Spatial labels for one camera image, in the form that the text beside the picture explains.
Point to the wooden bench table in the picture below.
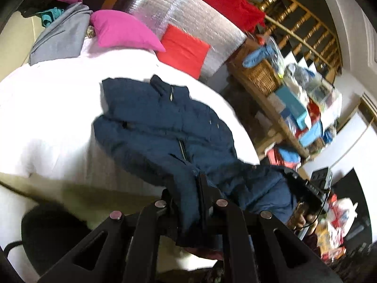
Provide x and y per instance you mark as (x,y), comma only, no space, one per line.
(279,115)

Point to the pile of folded cloths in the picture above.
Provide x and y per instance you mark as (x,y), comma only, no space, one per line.
(285,156)

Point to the blue cloth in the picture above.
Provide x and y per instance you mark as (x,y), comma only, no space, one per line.
(259,56)

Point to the white plastic bag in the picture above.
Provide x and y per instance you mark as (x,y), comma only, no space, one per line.
(346,215)

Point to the person's right hand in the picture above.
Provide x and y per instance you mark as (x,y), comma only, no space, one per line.
(300,216)

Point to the navy blue padded jacket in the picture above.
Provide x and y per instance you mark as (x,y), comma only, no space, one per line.
(165,129)

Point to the clear bag with dark contents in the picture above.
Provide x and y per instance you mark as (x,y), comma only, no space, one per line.
(300,73)

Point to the red pillow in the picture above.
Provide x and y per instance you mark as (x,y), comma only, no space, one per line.
(182,50)

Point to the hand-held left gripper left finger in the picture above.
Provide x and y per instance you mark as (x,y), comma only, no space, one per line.
(165,212)

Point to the grey garment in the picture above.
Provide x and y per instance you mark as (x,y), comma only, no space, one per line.
(59,35)

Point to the magenta pillow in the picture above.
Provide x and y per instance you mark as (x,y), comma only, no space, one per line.
(123,29)

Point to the clear plastic storage box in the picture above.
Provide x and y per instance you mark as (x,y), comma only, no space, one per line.
(327,100)

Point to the red blanket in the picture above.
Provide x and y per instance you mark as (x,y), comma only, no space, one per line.
(229,3)

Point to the black cloth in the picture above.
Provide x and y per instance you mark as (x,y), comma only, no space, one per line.
(35,4)

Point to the wooden stair railing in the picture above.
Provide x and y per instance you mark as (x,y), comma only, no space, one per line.
(297,23)

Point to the teal cloth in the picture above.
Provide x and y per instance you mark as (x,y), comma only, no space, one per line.
(48,16)

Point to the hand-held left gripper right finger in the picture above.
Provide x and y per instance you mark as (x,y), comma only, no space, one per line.
(206,200)

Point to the red bag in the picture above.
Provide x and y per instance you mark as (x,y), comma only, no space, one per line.
(310,112)

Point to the silver foil insulation mat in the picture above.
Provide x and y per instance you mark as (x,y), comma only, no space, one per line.
(191,11)

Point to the pale pink blanket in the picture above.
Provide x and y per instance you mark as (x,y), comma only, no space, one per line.
(59,109)

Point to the black and white stairs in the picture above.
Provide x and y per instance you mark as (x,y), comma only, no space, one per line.
(294,56)

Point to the black chair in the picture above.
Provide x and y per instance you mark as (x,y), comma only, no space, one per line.
(50,235)

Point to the blue shoebox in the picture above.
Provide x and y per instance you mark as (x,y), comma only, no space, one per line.
(290,100)

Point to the wicker basket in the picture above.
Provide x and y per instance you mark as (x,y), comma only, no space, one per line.
(259,76)

